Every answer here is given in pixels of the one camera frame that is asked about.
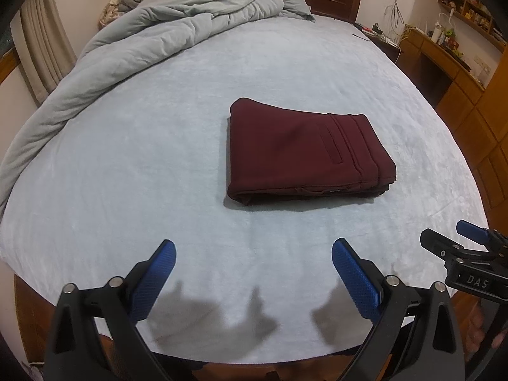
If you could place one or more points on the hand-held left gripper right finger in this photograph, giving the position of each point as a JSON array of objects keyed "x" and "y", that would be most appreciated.
[{"x": 357, "y": 281}]

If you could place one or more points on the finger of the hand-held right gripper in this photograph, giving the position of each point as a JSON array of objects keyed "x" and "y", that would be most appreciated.
[
  {"x": 470, "y": 228},
  {"x": 436, "y": 242}
]

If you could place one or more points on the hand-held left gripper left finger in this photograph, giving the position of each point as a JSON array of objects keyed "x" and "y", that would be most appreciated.
[{"x": 156, "y": 281}]

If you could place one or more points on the maroon pants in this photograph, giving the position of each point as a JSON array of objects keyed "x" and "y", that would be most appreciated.
[{"x": 301, "y": 147}]

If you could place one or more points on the person's right hand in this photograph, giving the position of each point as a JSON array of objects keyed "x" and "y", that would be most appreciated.
[{"x": 476, "y": 325}]

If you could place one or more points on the bed with pale sheet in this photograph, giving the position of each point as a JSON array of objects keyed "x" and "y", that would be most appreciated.
[{"x": 158, "y": 166}]

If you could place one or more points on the orange wooden desk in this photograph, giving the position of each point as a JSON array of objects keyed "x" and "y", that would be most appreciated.
[{"x": 468, "y": 99}]

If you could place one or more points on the white bottle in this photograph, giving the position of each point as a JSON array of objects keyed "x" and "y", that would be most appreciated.
[{"x": 437, "y": 31}]

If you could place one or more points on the grey duvet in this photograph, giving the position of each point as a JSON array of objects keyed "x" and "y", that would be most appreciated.
[{"x": 158, "y": 27}]

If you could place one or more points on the beige curtain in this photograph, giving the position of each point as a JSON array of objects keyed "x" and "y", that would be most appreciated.
[{"x": 47, "y": 47}]

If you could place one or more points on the patterned pillow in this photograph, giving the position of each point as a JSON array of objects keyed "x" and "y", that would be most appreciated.
[{"x": 113, "y": 10}]

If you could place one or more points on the white wall socket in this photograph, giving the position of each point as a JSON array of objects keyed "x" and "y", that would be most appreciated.
[{"x": 483, "y": 70}]

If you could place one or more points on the wooden wall shelf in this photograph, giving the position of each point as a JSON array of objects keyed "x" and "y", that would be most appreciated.
[{"x": 472, "y": 8}]

